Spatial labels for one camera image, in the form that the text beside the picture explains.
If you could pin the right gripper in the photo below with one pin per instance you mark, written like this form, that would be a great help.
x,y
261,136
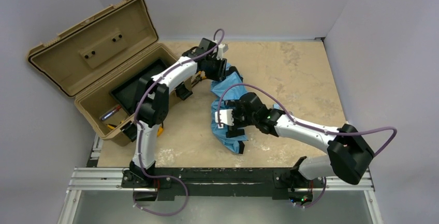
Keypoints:
x,y
236,123

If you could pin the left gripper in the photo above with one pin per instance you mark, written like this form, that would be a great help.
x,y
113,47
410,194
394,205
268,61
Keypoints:
x,y
215,68

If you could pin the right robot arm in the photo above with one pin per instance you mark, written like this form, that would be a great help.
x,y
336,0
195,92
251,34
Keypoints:
x,y
347,155

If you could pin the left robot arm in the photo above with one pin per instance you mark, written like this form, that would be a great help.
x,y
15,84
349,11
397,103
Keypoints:
x,y
148,99

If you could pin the black toolbox latch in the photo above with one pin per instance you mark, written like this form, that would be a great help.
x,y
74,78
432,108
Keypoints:
x,y
183,92
130,130

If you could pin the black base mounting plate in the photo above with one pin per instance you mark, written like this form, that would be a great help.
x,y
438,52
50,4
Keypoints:
x,y
169,183

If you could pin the yellow tape measure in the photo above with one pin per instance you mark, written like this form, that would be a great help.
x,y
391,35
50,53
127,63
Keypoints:
x,y
160,130

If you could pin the black toolbox tray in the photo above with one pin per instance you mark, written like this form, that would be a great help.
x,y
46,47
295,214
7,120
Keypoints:
x,y
124,94

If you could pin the black toolbox front latch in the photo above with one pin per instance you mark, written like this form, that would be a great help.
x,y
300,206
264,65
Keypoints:
x,y
130,130

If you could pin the yellow tool in toolbox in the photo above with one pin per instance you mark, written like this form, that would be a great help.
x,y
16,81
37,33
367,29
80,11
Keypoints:
x,y
115,126

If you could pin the tan plastic toolbox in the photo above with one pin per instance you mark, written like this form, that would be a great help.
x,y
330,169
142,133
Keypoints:
x,y
91,58

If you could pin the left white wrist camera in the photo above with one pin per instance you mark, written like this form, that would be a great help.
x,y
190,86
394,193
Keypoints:
x,y
220,51

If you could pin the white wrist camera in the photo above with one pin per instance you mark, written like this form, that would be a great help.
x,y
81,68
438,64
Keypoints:
x,y
220,51
224,118

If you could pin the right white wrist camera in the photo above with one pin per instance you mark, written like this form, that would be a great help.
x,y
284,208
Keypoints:
x,y
224,118

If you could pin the yellow handled pliers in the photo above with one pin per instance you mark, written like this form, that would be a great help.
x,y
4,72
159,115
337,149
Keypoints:
x,y
200,76

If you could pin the aluminium rail frame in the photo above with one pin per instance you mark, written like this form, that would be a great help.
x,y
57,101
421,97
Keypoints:
x,y
95,195

